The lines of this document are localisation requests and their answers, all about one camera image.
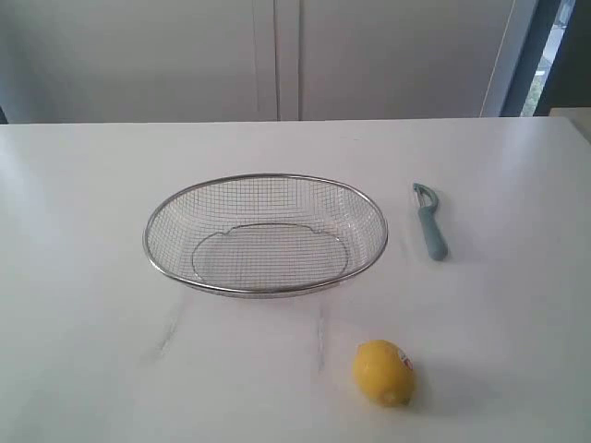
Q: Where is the teal handled vegetable peeler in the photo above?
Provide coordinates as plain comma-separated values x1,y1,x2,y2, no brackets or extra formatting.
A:
413,183,449,261

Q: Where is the yellow lemon with sticker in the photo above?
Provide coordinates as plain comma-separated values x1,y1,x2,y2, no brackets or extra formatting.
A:
353,340,416,407

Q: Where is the oval metal wire mesh basket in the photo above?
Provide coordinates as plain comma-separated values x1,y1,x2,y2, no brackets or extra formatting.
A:
142,173,389,299

